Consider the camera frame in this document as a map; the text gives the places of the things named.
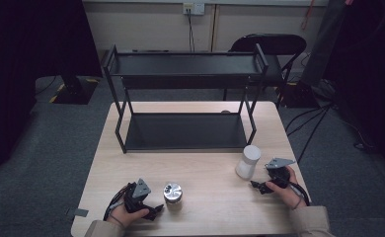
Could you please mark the grey covered stand pole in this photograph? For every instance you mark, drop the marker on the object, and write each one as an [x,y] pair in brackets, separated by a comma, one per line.
[325,42]

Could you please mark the black stand with striped base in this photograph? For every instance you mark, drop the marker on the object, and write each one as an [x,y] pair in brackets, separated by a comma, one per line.
[75,92]

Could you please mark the glass jar with metal lid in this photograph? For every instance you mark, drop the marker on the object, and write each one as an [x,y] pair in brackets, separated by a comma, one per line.
[172,193]

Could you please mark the white cylindrical container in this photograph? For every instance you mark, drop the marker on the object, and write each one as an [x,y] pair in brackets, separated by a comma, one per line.
[249,161]

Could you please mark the black curtain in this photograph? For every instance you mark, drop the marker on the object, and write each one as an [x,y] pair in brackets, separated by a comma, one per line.
[26,65]
[374,65]

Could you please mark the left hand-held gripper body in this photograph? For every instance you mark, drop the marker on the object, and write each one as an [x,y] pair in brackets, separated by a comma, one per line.
[137,192]

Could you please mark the white wall socket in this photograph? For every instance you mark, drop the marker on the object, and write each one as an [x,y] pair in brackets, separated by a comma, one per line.
[193,8]

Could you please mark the person's left hand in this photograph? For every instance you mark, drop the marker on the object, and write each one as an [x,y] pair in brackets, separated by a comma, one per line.
[124,217]

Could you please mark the person's right hand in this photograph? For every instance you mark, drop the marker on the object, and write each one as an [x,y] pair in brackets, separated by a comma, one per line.
[291,194]

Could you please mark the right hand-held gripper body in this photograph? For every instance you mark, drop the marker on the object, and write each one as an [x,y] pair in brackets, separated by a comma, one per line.
[281,176]

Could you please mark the black tripod leg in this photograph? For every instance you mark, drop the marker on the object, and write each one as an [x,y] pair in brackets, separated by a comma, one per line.
[314,133]

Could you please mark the black metal two-tier shelf rack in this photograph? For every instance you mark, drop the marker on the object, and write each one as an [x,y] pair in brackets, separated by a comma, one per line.
[185,131]

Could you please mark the small grey table grommet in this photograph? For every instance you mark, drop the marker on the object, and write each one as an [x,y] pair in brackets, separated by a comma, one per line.
[225,112]

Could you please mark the black folding chair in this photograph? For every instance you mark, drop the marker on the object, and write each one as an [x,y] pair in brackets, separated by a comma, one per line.
[279,42]

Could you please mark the grey tape strip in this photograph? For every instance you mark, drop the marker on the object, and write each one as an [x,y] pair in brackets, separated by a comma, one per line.
[79,212]

